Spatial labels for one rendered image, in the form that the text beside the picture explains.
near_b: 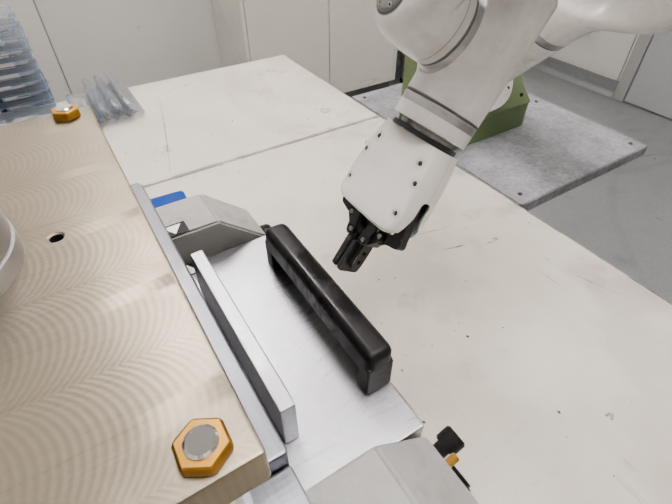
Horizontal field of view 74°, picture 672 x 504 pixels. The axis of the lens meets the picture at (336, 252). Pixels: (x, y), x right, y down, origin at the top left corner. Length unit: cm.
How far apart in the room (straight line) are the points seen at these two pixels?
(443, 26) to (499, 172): 58
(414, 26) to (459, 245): 43
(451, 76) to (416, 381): 35
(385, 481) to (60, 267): 18
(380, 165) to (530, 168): 56
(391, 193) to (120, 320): 33
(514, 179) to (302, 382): 72
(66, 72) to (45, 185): 252
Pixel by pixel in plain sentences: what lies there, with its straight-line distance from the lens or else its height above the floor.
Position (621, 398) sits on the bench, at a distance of 66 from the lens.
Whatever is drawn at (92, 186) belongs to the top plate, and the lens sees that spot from 26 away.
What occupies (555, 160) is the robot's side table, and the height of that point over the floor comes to 75.
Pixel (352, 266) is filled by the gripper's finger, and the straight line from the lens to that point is 51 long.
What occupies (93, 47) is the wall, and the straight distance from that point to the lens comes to 277.
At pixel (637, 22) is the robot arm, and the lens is 83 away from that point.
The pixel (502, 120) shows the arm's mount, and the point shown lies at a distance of 110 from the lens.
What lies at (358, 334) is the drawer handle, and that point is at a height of 101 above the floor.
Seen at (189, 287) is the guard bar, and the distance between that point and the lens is 26.
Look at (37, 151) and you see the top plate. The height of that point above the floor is 111.
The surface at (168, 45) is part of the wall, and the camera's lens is 284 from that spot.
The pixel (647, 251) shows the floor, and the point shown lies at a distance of 223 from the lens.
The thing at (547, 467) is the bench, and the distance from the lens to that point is 57.
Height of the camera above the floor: 124
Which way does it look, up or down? 43 degrees down
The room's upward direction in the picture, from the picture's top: straight up
